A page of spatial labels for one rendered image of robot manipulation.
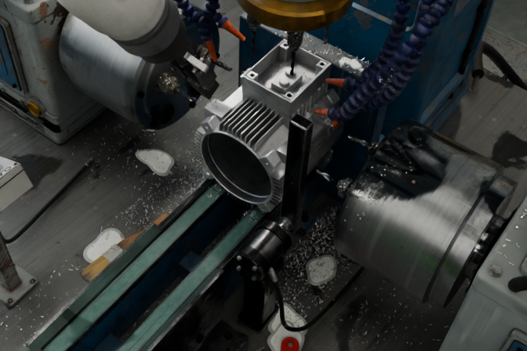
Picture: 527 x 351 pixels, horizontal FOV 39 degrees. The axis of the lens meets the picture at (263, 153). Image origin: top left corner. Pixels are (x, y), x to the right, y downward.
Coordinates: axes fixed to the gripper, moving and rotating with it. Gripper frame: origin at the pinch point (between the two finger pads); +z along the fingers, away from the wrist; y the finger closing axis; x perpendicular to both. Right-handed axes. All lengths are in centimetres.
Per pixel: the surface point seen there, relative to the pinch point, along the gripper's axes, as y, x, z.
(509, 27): 3, -113, 202
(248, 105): -3.2, -2.0, 11.6
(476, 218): -44.8, -4.1, 7.4
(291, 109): -10.7, -4.9, 10.0
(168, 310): -11.2, 33.3, 12.3
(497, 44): -10, -77, 133
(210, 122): -0.2, 4.0, 9.4
